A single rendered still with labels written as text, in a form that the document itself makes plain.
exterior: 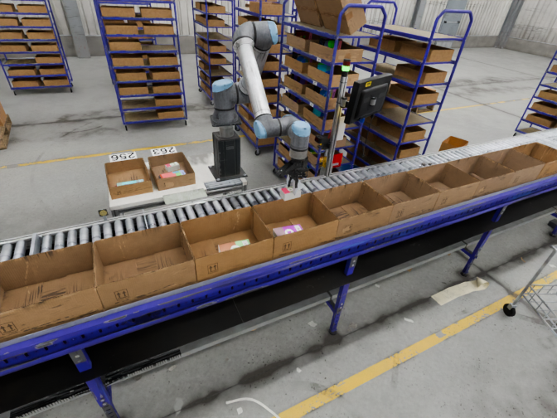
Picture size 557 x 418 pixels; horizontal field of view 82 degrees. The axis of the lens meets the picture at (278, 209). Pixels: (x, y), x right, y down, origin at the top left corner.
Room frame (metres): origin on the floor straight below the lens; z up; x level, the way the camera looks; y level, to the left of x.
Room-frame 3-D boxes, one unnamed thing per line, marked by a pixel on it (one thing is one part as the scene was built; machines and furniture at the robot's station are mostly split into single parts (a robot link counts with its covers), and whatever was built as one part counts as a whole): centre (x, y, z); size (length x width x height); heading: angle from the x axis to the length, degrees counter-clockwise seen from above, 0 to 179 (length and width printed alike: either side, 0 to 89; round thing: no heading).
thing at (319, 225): (1.41, -0.09, 0.96); 0.39 x 0.29 x 0.17; 119
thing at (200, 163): (2.21, 0.84, 0.74); 1.00 x 0.58 x 0.03; 118
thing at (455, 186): (1.98, -1.12, 0.96); 0.39 x 0.29 x 0.17; 118
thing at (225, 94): (2.32, 0.45, 1.39); 0.17 x 0.15 x 0.18; 113
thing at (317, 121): (3.15, -0.40, 0.99); 0.40 x 0.30 x 0.10; 25
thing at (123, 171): (2.03, 1.14, 0.80); 0.38 x 0.28 x 0.10; 30
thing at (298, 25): (3.39, -0.32, 0.98); 0.98 x 0.49 x 1.96; 29
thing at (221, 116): (2.32, 0.45, 1.25); 0.19 x 0.19 x 0.10
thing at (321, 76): (3.15, -0.40, 1.39); 0.40 x 0.30 x 0.10; 28
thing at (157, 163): (2.19, 0.87, 0.80); 0.38 x 0.28 x 0.10; 30
